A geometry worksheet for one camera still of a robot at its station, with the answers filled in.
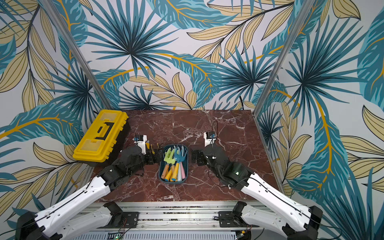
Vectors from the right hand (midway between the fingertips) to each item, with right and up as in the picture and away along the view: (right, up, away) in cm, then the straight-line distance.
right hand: (199, 148), depth 70 cm
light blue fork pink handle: (-9, -15, +15) cm, 23 cm away
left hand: (-22, -3, +6) cm, 23 cm away
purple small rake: (-9, -6, +20) cm, 22 cm away
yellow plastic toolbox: (-53, +1, +11) cm, 54 cm away
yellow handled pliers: (-21, -1, -3) cm, 21 cm away
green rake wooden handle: (-17, -9, +17) cm, 26 cm away
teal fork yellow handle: (-11, -8, +16) cm, 21 cm away
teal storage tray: (-21, -11, +18) cm, 30 cm away
